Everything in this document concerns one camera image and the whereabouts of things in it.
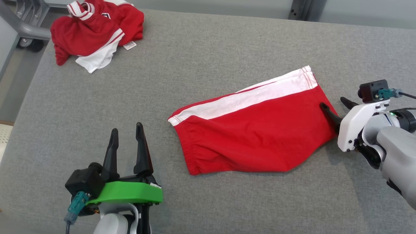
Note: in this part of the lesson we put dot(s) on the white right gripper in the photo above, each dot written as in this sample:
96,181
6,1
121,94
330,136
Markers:
352,126

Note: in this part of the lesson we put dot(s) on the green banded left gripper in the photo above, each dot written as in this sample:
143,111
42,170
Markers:
130,192

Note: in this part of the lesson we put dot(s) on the red shorts with white stripe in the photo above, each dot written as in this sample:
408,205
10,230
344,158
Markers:
253,136

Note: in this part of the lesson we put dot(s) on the red and white basketball jersey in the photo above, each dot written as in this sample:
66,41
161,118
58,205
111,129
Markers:
81,35

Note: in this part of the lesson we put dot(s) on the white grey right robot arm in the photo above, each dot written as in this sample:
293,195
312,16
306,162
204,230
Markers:
396,146

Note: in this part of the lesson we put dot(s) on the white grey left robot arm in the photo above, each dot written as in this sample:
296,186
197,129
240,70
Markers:
110,224

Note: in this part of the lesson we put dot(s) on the white perforated panel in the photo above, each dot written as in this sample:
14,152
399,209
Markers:
4,139

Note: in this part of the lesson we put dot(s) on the grey fabric panel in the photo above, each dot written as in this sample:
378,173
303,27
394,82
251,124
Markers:
208,55

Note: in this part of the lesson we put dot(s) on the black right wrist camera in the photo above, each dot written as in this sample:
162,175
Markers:
370,91

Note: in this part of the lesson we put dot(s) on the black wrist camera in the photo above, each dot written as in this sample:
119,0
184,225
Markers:
83,182
370,91

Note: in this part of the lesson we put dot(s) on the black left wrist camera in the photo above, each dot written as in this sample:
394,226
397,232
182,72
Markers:
83,182

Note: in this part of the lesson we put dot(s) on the grey metal post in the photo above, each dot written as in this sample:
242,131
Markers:
300,9

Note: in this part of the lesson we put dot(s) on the grey metal cart frame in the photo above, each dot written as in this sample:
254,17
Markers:
29,31

